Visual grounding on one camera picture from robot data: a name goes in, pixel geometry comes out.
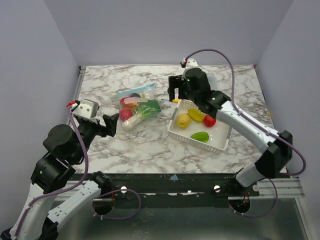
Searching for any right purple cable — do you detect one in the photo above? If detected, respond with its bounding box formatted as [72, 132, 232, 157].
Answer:
[184, 48, 307, 218]

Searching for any red yellow toy apple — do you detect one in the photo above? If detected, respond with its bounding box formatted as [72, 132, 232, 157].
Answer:
[119, 108, 133, 122]

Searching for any red toy strawberry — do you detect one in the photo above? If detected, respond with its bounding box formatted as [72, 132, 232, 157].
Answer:
[203, 114, 217, 128]

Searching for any purple cable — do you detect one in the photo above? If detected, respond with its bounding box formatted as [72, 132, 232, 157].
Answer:
[13, 104, 142, 238]
[184, 48, 307, 218]

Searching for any yellow toy lemon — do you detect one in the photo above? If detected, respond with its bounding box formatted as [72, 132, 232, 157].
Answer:
[176, 113, 191, 129]

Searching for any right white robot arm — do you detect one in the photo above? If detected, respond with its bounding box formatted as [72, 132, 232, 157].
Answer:
[167, 67, 293, 196]

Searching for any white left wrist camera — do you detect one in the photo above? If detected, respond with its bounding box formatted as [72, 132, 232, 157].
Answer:
[70, 99, 99, 124]

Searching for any yellow handled screwdriver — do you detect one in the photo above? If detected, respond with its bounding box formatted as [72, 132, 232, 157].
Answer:
[161, 98, 180, 103]

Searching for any clear plastic screw box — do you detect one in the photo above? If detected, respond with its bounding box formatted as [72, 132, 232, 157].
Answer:
[206, 72, 218, 91]

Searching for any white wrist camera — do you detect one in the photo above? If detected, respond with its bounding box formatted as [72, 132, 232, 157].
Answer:
[180, 57, 199, 79]
[70, 99, 99, 124]

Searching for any green toy star fruit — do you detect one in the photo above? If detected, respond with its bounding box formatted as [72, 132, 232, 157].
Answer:
[190, 131, 210, 143]

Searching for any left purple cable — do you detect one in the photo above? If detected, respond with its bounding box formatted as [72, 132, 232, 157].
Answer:
[13, 104, 142, 238]

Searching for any clear zip top bag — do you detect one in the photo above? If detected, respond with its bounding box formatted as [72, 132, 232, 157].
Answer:
[111, 83, 157, 128]

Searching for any green toy leafy vegetable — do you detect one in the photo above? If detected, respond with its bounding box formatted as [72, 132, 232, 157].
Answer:
[122, 100, 161, 131]

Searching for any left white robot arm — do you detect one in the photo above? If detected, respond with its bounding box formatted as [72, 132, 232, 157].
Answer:
[0, 113, 119, 240]

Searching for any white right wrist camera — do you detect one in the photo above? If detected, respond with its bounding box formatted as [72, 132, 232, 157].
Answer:
[180, 57, 199, 79]

